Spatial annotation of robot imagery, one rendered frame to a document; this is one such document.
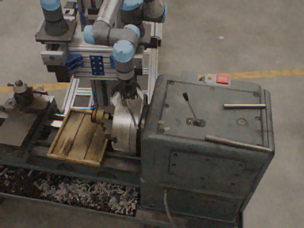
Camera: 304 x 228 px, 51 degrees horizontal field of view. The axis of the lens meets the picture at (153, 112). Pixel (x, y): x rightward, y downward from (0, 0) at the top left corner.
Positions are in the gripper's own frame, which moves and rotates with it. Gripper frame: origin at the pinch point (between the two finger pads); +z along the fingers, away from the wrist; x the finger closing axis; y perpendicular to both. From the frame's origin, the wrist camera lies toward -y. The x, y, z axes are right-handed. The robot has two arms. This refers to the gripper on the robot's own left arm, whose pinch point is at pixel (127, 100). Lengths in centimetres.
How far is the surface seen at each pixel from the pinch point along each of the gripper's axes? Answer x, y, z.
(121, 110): -3.3, -0.3, 7.1
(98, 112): -13.9, -10.5, 18.0
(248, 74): 159, -110, 148
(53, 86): -50, -149, 142
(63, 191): -45, 3, 69
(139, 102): 6.3, -1.8, 6.6
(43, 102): -43, -34, 29
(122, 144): -6.2, 10.7, 19.7
